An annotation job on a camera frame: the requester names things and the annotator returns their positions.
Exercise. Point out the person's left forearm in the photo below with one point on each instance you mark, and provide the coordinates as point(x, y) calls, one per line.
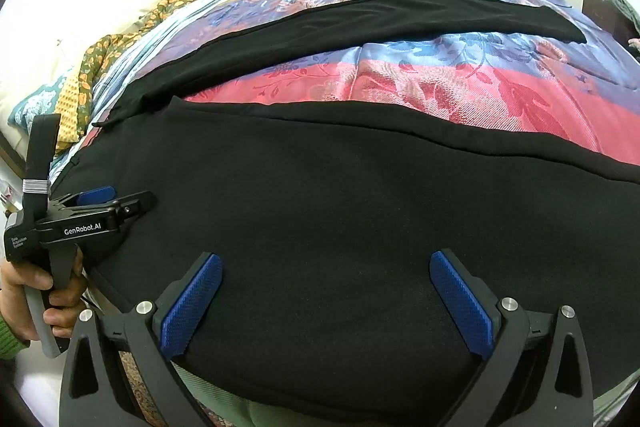
point(9, 337)

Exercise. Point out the colourful floral satin blanket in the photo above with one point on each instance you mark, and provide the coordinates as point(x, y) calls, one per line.
point(400, 82)

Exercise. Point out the black pants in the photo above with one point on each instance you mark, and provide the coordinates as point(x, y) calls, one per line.
point(325, 207)

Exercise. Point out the person's left hand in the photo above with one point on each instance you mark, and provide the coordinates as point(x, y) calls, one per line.
point(20, 287)

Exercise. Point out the brown box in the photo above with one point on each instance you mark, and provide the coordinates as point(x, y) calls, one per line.
point(605, 14)

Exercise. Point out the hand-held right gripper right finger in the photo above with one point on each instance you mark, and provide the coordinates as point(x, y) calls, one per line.
point(460, 307)

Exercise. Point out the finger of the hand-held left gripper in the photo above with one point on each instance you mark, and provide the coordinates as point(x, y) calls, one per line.
point(132, 207)
point(97, 196)

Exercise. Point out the yellow dotted cloth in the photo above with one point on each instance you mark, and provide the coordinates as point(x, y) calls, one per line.
point(70, 107)

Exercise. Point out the teal floral pillow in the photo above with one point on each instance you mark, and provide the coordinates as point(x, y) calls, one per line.
point(35, 104)

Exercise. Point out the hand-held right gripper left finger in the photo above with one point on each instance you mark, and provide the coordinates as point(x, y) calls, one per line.
point(195, 302)

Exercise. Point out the grey green cloth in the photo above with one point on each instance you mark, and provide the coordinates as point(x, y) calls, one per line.
point(622, 7)

